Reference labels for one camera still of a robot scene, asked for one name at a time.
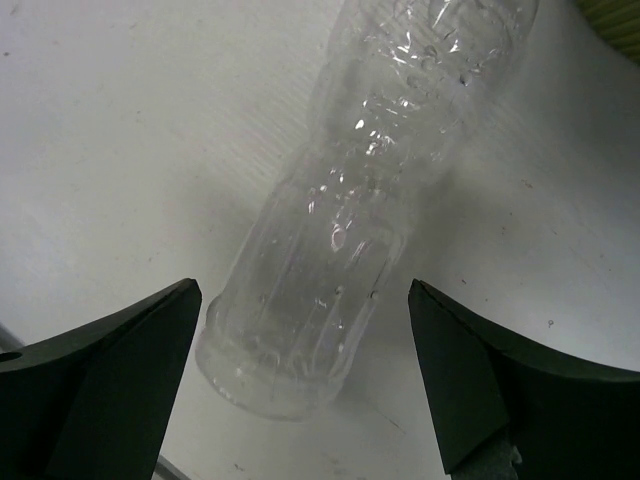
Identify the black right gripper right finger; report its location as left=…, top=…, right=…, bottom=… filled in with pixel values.
left=408, top=280, right=639, bottom=479

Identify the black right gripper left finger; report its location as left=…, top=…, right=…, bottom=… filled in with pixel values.
left=1, top=279, right=202, bottom=479

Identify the olive green mesh bin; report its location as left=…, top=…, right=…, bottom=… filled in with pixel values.
left=576, top=0, right=640, bottom=64

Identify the clear crumpled bottle centre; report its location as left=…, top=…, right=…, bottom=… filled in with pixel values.
left=196, top=1, right=538, bottom=420

